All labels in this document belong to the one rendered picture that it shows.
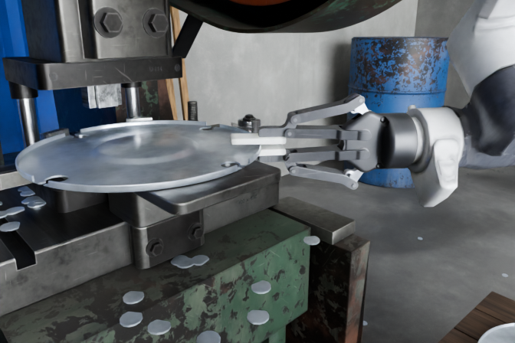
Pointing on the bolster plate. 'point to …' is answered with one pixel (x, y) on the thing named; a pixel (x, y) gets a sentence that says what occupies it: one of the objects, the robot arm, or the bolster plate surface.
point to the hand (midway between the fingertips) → (257, 144)
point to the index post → (250, 122)
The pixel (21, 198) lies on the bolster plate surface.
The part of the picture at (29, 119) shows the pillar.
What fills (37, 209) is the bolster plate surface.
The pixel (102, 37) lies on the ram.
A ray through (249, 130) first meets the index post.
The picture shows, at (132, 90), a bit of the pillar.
